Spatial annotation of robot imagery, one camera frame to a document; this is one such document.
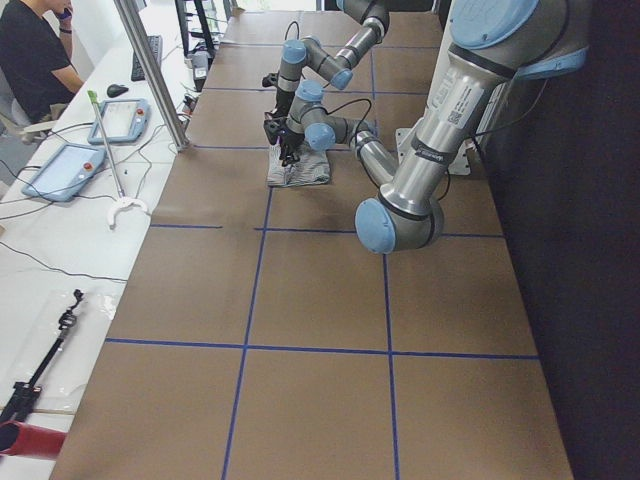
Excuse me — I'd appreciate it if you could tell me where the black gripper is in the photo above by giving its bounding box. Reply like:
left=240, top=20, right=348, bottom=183
left=272, top=88, right=295, bottom=118
left=277, top=117, right=304, bottom=168

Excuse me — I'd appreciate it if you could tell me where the navy white striped polo shirt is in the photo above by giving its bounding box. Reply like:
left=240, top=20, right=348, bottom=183
left=266, top=142, right=331, bottom=187

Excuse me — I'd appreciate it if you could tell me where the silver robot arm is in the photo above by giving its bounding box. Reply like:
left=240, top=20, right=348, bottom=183
left=262, top=1, right=592, bottom=254
left=262, top=0, right=390, bottom=120

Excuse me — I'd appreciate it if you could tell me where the black desk stand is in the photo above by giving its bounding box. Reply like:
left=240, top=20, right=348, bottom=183
left=174, top=0, right=220, bottom=60

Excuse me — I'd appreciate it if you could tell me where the black keyboard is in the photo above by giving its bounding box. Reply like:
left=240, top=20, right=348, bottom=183
left=129, top=34, right=164, bottom=83

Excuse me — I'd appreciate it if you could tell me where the blue teach pendant far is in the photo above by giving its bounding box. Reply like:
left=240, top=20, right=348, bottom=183
left=94, top=99, right=150, bottom=144

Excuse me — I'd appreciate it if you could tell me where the blue teach pendant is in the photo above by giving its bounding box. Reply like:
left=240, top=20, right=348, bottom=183
left=94, top=99, right=150, bottom=144
left=21, top=143, right=106, bottom=202

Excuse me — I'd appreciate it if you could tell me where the black computer mouse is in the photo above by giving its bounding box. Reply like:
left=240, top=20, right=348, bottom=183
left=106, top=84, right=129, bottom=98

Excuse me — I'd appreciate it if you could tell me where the blue teach pendant near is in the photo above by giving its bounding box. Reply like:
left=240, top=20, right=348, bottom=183
left=21, top=143, right=106, bottom=202

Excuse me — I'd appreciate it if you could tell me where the seated person black shirt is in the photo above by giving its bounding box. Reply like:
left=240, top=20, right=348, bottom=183
left=1, top=0, right=83, bottom=123

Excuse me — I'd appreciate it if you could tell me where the clear plastic sheet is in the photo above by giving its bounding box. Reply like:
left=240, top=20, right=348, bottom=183
left=0, top=289, right=121, bottom=416

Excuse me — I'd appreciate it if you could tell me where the red cylinder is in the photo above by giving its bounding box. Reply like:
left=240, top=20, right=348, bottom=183
left=1, top=421, right=66, bottom=460

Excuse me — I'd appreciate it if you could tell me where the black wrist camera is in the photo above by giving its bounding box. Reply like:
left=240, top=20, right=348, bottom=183
left=262, top=73, right=278, bottom=88
left=263, top=117, right=286, bottom=146

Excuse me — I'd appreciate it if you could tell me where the aluminium camera post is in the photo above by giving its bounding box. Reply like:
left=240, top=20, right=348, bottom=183
left=114, top=0, right=189, bottom=152

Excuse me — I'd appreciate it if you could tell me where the black camera clamp mount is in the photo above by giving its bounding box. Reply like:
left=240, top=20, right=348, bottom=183
left=0, top=288, right=85, bottom=426

